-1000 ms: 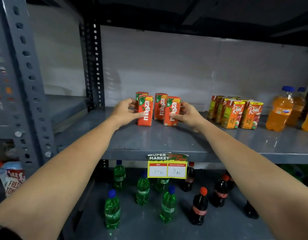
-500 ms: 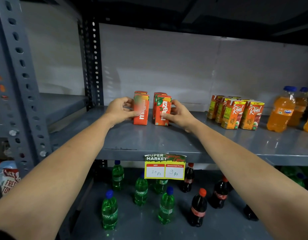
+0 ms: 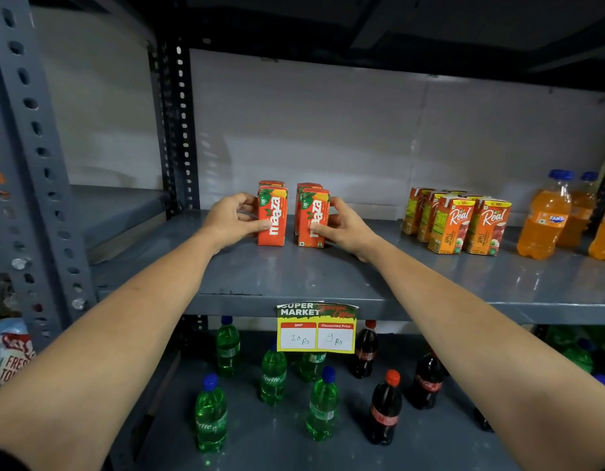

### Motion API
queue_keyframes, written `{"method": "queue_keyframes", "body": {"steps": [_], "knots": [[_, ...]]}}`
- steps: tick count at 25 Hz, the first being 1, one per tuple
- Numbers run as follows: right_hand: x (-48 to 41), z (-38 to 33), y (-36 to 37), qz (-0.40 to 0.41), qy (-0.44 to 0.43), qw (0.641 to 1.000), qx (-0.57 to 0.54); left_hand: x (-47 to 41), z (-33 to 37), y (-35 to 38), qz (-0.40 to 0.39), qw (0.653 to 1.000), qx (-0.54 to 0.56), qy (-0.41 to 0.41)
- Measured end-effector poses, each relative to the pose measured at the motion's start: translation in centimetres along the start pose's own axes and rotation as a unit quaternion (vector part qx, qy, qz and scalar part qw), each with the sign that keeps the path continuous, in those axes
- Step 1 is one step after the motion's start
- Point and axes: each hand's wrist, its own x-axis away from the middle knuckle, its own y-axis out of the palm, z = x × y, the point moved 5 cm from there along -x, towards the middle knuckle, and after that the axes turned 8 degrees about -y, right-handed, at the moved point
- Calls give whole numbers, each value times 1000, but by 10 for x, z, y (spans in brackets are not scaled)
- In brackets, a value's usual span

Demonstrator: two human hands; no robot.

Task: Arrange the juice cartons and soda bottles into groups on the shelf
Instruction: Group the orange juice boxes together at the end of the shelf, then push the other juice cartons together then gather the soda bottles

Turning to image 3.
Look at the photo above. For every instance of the person's right hand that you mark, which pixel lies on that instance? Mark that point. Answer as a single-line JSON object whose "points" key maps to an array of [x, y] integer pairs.
{"points": [[351, 232]]}

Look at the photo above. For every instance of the person's left hand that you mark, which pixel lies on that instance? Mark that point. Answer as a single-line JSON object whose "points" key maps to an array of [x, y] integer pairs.
{"points": [[226, 223]]}

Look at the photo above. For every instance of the person's right thumb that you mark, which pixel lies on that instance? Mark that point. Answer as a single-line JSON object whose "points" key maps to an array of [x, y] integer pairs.
{"points": [[326, 230]]}

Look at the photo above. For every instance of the person's left thumb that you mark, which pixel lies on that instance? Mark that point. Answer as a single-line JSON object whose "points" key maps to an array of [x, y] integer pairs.
{"points": [[257, 227]]}

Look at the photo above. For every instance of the red mango juice carton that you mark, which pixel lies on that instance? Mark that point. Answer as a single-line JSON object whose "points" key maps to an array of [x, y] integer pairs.
{"points": [[275, 210], [271, 183], [302, 191], [313, 213]]}

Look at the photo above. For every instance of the person's left forearm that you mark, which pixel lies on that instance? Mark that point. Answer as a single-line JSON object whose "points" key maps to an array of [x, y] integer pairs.
{"points": [[101, 348]]}

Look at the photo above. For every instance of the person's right forearm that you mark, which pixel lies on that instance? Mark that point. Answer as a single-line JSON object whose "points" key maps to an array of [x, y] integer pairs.
{"points": [[479, 348]]}

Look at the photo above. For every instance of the grey metal shelving rack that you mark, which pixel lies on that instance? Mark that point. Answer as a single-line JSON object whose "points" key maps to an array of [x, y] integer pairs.
{"points": [[292, 282], [111, 210]]}

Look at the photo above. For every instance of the yellow shelf price tag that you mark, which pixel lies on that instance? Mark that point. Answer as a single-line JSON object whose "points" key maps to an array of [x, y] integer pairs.
{"points": [[316, 331]]}

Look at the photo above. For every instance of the group of apple juice cartons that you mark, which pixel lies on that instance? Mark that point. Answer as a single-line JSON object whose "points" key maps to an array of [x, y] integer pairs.
{"points": [[449, 225]]}

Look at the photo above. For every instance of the green soda bottle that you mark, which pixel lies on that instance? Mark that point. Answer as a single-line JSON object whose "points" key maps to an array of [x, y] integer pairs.
{"points": [[312, 365], [211, 421], [579, 358], [273, 377], [228, 348], [322, 409]]}

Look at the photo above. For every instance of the dark cola bottle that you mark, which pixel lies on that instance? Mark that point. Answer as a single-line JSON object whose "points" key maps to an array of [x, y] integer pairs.
{"points": [[426, 382], [364, 353], [384, 412]]}

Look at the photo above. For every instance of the white and red snack packet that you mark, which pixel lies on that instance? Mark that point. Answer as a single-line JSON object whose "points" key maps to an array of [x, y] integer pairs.
{"points": [[10, 350]]}

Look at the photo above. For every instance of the black sleeve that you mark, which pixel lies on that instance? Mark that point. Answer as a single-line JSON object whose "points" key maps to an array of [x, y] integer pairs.
{"points": [[3, 461]]}

